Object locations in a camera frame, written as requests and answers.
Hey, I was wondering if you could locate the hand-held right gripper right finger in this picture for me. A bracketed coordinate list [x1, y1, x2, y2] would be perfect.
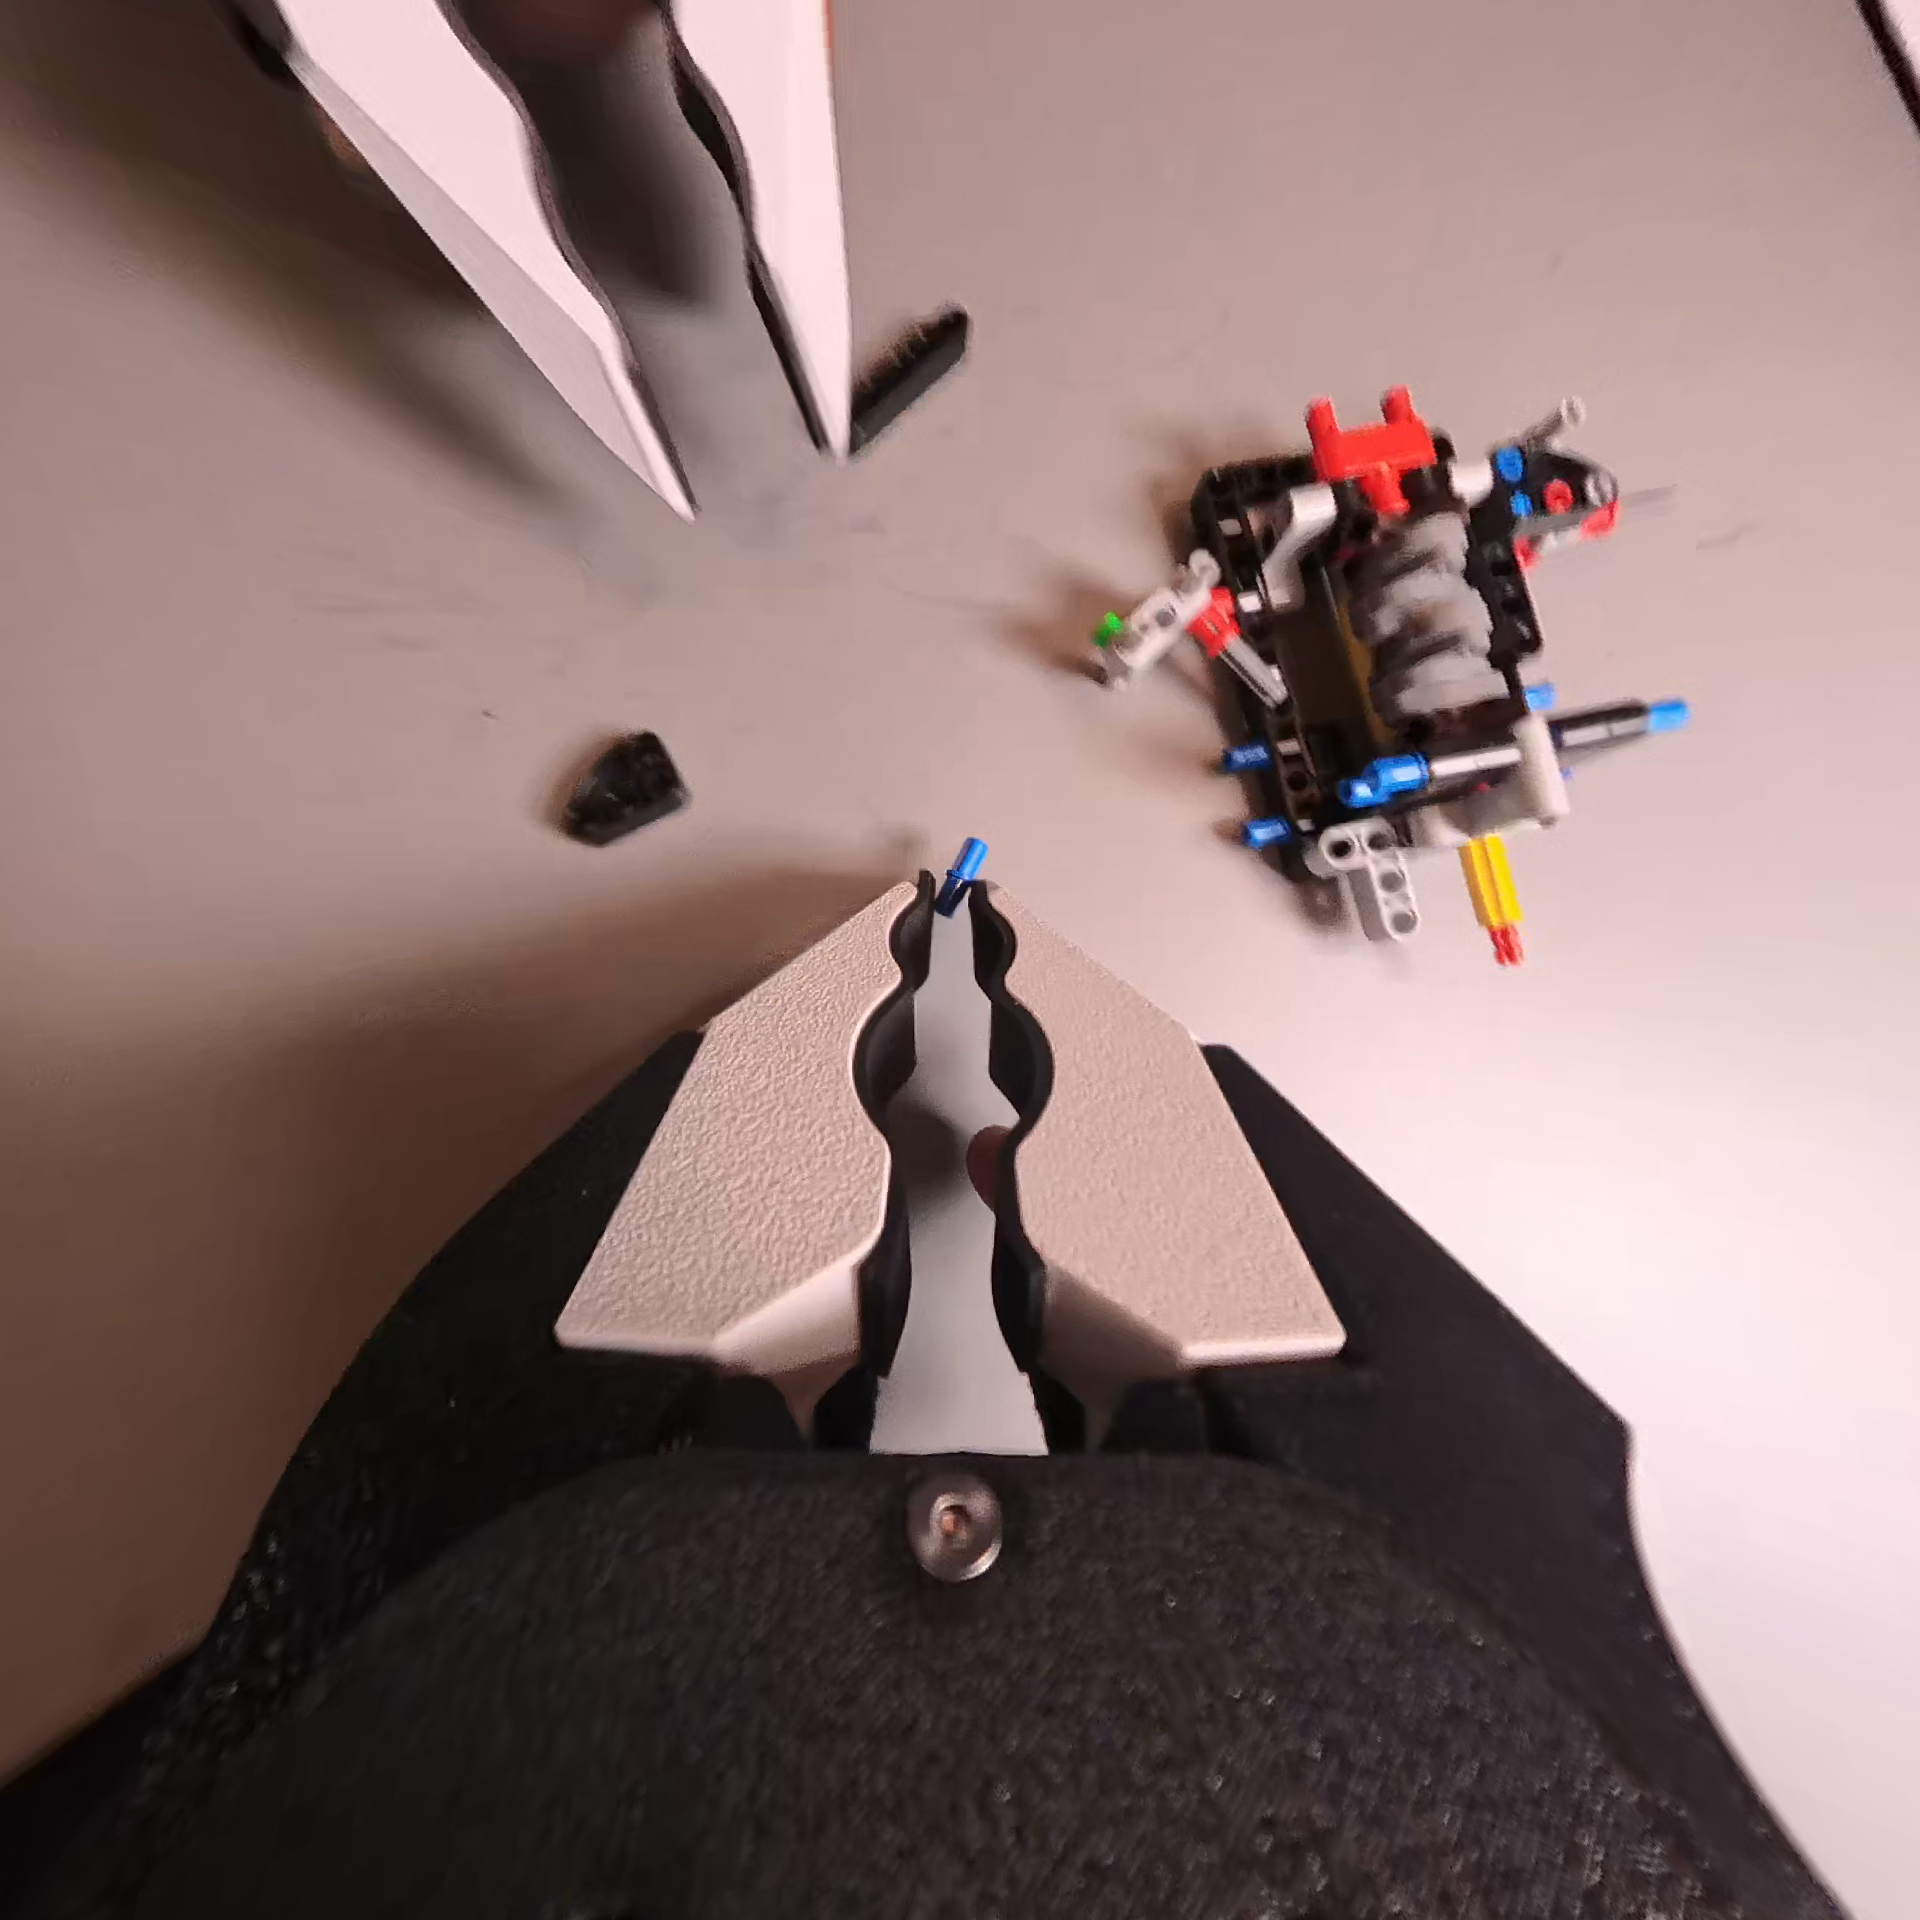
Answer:
[972, 886, 1348, 1446]

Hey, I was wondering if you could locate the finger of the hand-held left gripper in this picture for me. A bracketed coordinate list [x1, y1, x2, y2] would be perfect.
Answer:
[273, 0, 699, 522]
[662, 0, 856, 457]

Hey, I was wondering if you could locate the black five-hole lego beam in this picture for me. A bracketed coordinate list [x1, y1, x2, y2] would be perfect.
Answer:
[843, 307, 972, 455]

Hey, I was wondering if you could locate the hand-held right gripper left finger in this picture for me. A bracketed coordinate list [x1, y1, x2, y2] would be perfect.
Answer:
[551, 879, 928, 1446]

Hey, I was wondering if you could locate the dark grey triangular lego liftarm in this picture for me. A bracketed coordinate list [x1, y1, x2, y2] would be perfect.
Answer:
[561, 730, 692, 848]

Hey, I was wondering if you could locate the lego chassis assembly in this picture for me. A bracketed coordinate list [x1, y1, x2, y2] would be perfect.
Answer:
[1087, 386, 1688, 969]

